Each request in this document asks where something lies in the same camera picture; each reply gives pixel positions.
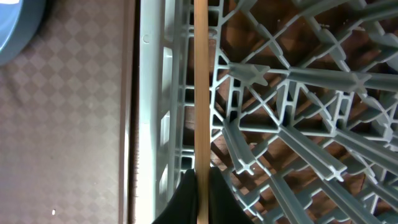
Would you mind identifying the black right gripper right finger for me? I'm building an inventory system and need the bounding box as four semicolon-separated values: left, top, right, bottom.
209;167;253;224

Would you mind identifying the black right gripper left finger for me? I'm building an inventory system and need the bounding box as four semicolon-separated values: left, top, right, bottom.
152;169;198;224

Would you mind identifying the wooden chopstick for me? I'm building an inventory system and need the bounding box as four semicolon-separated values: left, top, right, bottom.
194;0;210;224

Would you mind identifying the grey dishwasher rack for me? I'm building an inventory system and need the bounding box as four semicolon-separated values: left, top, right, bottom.
138;0;398;224

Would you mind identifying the dark brown serving tray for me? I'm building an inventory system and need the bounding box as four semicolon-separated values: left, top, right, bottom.
1;1;137;223

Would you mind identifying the light blue bowl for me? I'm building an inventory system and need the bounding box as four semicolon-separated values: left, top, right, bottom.
1;0;46;65

